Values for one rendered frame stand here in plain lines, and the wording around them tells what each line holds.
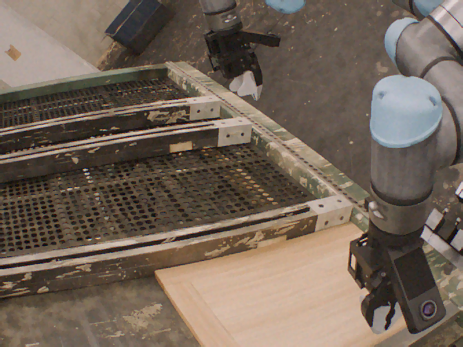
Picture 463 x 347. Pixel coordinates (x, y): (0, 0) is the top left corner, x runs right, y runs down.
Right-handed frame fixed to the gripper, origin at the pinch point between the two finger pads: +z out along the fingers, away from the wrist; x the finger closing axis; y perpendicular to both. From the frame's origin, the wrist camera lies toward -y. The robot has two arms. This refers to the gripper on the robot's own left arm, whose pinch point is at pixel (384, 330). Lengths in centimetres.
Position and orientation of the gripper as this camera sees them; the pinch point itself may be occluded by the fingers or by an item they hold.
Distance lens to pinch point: 66.4
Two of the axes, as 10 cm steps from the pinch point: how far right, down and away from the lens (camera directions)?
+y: -3.2, -5.1, 8.0
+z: 1.2, 8.1, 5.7
